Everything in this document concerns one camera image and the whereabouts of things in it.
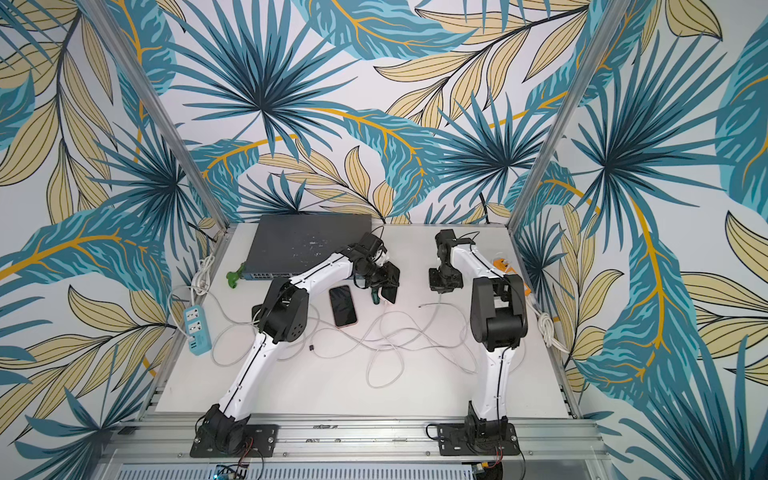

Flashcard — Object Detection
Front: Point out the white charging cable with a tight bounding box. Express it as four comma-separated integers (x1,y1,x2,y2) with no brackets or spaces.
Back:
365,296,517,388

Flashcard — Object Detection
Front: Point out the pink-edged black phone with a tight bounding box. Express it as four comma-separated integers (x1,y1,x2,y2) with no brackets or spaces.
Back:
328,285,358,328

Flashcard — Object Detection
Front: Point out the white-edged black phone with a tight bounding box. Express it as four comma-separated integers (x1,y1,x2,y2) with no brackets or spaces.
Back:
380,272,399,304

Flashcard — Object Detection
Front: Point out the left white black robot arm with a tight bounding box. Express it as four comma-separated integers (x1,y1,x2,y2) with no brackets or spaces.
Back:
193,232,400,455

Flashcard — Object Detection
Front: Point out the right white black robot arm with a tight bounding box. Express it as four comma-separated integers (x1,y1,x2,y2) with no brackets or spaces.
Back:
429,229,528,456

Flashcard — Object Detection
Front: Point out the orange power strip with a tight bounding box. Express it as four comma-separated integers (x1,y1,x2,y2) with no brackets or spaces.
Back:
493,257,532,299

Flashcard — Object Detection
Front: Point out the green clamp tool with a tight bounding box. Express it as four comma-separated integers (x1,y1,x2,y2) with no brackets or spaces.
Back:
226,263,245,289

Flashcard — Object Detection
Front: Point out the light blue power strip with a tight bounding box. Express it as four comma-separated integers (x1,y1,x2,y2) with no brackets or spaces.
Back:
183,305,212,356

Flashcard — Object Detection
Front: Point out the grey network switch box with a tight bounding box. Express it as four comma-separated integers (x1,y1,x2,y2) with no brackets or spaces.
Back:
243,213,372,280

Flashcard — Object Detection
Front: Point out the white power strip cord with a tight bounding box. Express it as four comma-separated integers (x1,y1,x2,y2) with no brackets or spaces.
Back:
521,287,571,355

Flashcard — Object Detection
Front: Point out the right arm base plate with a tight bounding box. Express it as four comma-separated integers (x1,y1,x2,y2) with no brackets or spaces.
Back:
436,423,521,458

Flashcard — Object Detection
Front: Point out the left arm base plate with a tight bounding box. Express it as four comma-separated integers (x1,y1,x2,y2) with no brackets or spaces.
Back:
189,424,279,458

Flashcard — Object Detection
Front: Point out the aluminium front rail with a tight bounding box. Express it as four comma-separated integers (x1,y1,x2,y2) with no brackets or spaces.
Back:
92,415,618,479

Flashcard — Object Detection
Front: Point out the right aluminium corner post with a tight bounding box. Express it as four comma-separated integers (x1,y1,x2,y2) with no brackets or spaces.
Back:
507,1,630,238

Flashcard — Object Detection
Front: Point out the aluminium corner post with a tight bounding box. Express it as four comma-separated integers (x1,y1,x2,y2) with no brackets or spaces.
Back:
507,1,630,238
81,0,230,230

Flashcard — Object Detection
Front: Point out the left aluminium corner post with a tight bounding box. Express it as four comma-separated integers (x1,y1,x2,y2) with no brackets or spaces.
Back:
81,0,230,230

